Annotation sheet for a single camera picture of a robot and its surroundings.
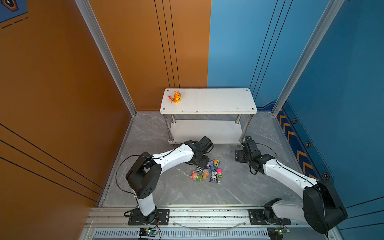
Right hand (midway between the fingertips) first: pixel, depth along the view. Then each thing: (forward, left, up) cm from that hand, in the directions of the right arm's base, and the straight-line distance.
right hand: (241, 153), depth 89 cm
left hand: (-4, +24, -1) cm, 25 cm away
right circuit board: (-38, -11, -9) cm, 41 cm away
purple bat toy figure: (-5, +19, -3) cm, 20 cm away
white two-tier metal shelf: (+40, +7, -6) cm, 41 cm away
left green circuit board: (-38, +51, -7) cm, 64 cm away
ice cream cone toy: (-11, +22, -3) cm, 25 cm away
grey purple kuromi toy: (-13, +17, -4) cm, 22 cm away
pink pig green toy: (-13, +28, -2) cm, 31 cm away
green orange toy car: (-4, +15, -4) cm, 16 cm away
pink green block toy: (-10, +14, -4) cm, 18 cm away
